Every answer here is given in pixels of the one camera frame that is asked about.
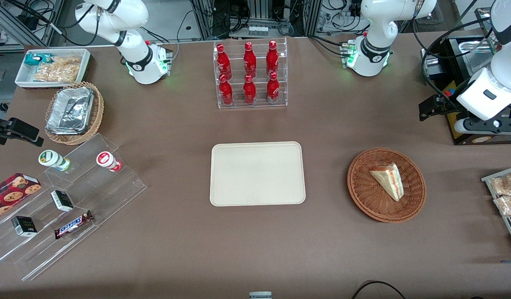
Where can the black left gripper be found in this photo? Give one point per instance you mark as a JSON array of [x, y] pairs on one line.
[[445, 104]]

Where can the triangular sandwich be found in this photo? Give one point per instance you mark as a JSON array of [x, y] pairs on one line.
[[388, 180]]

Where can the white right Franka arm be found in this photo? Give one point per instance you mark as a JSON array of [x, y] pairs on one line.
[[139, 62]]

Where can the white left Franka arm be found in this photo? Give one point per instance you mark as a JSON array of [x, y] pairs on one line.
[[371, 52]]

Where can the tray of packaged snacks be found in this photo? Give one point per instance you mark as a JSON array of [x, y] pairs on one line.
[[487, 178]]

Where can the round brown wicker basket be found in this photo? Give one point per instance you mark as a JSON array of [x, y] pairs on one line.
[[369, 201]]

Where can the beige plastic tray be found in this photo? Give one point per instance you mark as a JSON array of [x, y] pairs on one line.
[[257, 174]]

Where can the oval tan wicker basket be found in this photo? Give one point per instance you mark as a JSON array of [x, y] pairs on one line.
[[96, 118]]

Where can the clear bagged snack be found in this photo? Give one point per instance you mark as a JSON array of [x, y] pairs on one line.
[[504, 185], [508, 205]]

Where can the steel warmer pan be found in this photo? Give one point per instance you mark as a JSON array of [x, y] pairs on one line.
[[473, 56]]

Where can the black food warmer case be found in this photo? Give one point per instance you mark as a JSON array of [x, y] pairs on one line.
[[450, 50]]

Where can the red cola bottle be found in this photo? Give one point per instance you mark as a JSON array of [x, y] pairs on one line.
[[273, 89], [223, 63], [272, 59], [226, 92], [250, 61], [249, 91]]

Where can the clear acrylic bottle rack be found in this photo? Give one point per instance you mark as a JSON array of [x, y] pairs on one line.
[[259, 105]]

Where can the white power strip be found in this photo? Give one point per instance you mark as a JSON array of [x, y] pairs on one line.
[[257, 30]]

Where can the small grey device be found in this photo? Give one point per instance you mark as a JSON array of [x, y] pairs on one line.
[[260, 295]]

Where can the clear acrylic stepped display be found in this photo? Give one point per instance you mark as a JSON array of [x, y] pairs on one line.
[[114, 195]]

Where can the red lid cup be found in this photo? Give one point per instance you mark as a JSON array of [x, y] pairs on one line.
[[104, 160]]

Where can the aluminium foil container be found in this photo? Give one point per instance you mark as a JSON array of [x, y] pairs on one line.
[[70, 110]]

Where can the Snickers chocolate bar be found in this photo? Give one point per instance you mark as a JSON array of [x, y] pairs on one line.
[[72, 225]]

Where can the small black box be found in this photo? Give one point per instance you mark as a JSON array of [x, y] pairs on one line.
[[62, 200], [24, 226]]

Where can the clear bag of crackers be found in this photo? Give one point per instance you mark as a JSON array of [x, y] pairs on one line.
[[58, 70]]

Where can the green lid cup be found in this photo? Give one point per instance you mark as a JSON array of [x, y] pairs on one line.
[[50, 158]]

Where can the teal snack packet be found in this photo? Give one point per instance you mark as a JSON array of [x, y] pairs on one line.
[[33, 59]]

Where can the white rectangular bin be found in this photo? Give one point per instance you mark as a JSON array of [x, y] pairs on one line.
[[20, 79]]

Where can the red cookie box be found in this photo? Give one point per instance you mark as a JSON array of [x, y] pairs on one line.
[[10, 193]]

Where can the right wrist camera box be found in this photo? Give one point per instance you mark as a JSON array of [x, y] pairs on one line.
[[25, 129]]

